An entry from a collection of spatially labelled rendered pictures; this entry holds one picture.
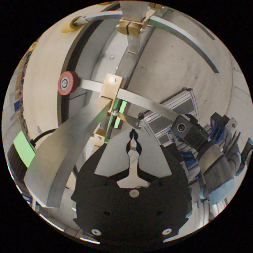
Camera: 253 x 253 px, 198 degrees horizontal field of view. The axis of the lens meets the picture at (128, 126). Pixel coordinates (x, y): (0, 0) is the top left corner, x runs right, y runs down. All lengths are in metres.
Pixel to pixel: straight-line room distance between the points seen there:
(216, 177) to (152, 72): 1.14
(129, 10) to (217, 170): 0.32
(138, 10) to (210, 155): 0.30
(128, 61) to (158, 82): 0.79
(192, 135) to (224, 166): 0.13
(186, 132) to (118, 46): 0.53
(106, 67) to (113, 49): 0.13
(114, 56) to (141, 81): 0.67
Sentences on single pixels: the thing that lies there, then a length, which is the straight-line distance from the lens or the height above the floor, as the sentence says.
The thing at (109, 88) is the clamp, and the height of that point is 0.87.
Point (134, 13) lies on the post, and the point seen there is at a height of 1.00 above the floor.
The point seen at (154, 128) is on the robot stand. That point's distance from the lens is 1.10.
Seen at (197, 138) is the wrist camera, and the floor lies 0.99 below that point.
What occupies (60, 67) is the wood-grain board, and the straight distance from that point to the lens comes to 0.33.
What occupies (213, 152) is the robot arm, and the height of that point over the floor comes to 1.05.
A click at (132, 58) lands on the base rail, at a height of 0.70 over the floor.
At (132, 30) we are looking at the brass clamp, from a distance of 0.20.
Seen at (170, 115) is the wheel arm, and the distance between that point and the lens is 0.30.
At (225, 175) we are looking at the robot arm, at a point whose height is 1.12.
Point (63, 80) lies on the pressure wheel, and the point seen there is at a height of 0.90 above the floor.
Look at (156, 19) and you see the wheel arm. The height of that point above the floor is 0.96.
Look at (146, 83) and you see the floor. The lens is 1.13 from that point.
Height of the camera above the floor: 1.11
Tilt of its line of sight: 59 degrees down
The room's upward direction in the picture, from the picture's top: 174 degrees counter-clockwise
